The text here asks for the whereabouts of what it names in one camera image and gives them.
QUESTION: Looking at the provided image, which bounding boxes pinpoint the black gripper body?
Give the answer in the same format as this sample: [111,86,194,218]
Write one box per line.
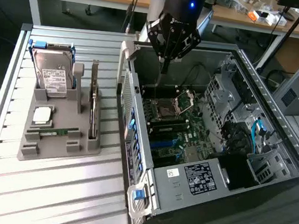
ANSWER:
[158,0,207,47]

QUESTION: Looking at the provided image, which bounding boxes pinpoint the graphics card with metal bracket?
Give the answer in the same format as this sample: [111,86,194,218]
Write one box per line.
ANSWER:
[84,59,108,141]

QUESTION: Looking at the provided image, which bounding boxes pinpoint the open black PC case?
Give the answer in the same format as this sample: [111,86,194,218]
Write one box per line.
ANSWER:
[102,32,299,224]

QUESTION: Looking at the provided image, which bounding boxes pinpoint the black RAM slot bank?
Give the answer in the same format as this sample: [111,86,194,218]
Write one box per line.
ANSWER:
[142,84,179,102]
[146,117,191,140]

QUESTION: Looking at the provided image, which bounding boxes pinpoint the metal socket cover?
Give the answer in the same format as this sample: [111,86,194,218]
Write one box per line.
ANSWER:
[172,89,196,116]

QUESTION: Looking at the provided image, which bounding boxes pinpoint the perforated metal drive cage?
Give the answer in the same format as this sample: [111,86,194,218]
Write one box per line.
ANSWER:
[199,69,253,140]

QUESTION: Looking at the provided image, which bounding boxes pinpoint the small orange box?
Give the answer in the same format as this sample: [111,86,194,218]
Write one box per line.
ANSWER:
[246,9,260,22]

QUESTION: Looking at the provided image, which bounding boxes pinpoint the green motherboard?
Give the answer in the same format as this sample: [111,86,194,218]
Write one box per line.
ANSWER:
[135,86,223,173]

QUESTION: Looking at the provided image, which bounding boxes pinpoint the small black device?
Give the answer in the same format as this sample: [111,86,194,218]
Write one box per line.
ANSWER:
[255,10,269,20]

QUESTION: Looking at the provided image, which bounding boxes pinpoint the small white box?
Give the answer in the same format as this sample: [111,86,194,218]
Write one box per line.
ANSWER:
[264,13,288,27]

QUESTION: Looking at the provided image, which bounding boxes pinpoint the blue slot retainer strip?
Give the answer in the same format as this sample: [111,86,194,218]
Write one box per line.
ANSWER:
[122,107,150,183]

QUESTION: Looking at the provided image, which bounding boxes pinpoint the black tripod pole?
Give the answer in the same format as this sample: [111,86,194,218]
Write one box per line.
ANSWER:
[254,0,299,79]

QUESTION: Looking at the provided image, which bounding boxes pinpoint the blue expansion slot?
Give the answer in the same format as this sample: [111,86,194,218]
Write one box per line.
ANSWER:
[149,137,177,152]

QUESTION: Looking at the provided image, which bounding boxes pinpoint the black monitor with stand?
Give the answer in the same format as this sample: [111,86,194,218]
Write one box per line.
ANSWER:
[275,0,299,23]

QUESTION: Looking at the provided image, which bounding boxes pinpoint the grey chipset heatsink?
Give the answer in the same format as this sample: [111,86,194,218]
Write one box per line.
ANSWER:
[183,145,203,163]

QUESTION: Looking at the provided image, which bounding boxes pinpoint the silver hard disk white label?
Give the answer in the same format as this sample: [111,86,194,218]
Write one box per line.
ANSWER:
[30,48,78,101]

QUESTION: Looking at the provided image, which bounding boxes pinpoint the blue plastic disk carrier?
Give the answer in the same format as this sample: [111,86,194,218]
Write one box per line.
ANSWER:
[24,38,79,88]

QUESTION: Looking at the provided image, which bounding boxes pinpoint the silver CPU chip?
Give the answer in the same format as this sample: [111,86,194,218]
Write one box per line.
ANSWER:
[31,104,54,127]

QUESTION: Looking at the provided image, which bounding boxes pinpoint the green RAM stick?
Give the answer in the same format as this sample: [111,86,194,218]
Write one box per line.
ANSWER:
[26,122,80,139]

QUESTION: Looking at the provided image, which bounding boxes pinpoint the grey power supply unit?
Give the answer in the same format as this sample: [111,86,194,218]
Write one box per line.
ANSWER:
[149,152,241,219]

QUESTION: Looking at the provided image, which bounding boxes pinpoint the grey metal disk bay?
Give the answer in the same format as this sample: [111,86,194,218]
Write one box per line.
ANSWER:
[243,146,299,189]

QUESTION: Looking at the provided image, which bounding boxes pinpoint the grey plastic parts rack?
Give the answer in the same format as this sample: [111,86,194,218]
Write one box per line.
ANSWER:
[15,52,110,169]

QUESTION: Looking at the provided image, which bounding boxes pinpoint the blue case latch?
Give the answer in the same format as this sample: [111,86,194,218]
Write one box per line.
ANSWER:
[131,189,146,202]

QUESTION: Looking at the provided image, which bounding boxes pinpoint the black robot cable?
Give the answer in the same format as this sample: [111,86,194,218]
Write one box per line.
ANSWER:
[122,0,141,34]

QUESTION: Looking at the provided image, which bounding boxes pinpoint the black wire bundle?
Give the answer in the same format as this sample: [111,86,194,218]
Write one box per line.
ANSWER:
[219,119,256,157]

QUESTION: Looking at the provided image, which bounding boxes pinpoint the blue wire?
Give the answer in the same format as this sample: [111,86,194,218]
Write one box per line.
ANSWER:
[248,116,269,157]

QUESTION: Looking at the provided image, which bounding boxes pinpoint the grey flat wire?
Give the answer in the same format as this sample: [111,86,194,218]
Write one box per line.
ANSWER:
[246,145,279,165]

